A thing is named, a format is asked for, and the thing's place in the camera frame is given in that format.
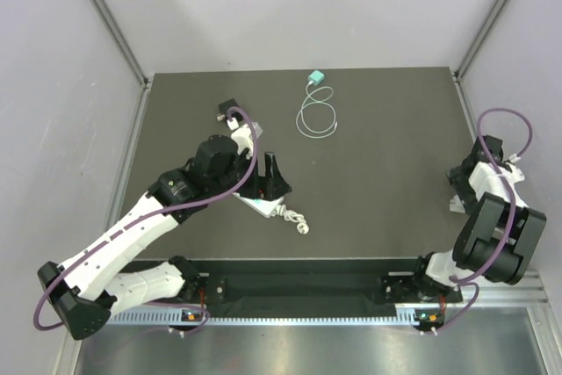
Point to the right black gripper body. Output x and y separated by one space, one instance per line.
465 190

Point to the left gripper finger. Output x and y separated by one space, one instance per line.
279 186
268 179

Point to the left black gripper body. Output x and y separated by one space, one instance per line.
254 187

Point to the white power strip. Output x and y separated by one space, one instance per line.
264 207

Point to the white cube adapter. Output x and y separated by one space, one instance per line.
456 205

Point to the black cube adapter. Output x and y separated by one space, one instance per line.
228 110

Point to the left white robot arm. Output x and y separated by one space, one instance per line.
89 288

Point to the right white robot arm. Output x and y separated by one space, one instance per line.
484 186

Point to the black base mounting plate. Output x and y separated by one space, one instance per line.
312 287

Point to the teal charger block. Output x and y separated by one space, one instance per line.
315 78

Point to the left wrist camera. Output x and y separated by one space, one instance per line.
243 133

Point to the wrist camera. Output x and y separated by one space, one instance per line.
243 133
509 170

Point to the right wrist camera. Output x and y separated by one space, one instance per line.
509 170

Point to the right aluminium frame post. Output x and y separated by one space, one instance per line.
489 22

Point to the aluminium frame post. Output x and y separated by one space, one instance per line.
119 39
489 22

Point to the left aluminium frame post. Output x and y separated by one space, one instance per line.
119 39

